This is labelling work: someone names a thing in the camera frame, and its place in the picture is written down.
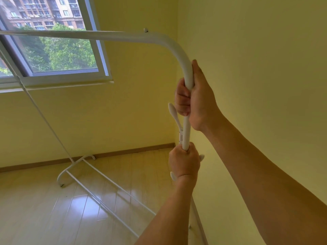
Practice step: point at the white metal clothes rack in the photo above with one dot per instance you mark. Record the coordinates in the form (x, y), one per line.
(163, 39)

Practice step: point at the person's left forearm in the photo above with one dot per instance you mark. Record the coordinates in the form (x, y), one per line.
(168, 216)

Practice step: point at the person's left fingers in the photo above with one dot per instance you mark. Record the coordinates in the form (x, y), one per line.
(178, 150)

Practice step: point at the white framed window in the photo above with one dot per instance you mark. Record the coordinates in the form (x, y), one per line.
(63, 79)

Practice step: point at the person's right hand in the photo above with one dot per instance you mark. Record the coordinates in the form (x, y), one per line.
(203, 107)

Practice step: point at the person's right thumb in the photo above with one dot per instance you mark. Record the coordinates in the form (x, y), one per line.
(197, 73)

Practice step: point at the green trees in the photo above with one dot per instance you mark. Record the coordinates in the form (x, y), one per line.
(63, 53)

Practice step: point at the white plastic side hooks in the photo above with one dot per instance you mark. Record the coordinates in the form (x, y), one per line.
(175, 117)

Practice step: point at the person's right forearm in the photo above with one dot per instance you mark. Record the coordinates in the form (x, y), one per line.
(260, 181)

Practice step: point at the brown wooden baseboard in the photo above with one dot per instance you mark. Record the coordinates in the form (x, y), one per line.
(76, 158)

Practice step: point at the brick apartment building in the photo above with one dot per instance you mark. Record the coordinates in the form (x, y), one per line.
(43, 11)

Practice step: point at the person's left hand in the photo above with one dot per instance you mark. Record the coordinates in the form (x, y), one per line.
(184, 163)

